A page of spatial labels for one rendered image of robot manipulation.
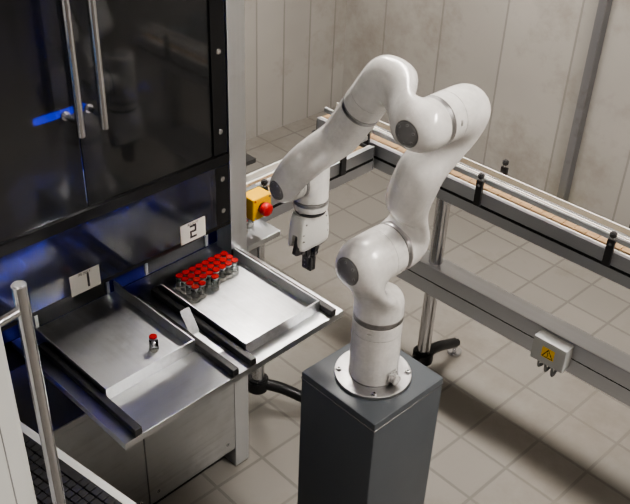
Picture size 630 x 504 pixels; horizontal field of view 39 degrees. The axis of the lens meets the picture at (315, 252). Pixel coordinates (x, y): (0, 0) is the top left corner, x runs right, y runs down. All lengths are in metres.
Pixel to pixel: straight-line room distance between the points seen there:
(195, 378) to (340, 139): 0.68
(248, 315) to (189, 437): 0.66
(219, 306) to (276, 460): 0.94
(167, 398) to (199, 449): 0.85
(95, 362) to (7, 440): 0.67
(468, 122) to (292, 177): 0.44
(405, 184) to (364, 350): 0.47
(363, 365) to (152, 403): 0.50
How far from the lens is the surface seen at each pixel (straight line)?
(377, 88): 1.77
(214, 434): 2.95
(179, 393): 2.12
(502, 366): 3.64
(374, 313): 2.01
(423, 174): 1.78
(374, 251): 1.89
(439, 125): 1.65
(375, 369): 2.12
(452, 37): 4.91
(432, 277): 3.17
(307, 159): 1.93
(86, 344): 2.29
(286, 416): 3.31
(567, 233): 2.73
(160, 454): 2.82
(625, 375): 2.89
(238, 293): 2.41
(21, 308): 1.49
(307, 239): 2.12
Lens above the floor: 2.32
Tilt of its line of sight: 34 degrees down
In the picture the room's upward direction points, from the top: 2 degrees clockwise
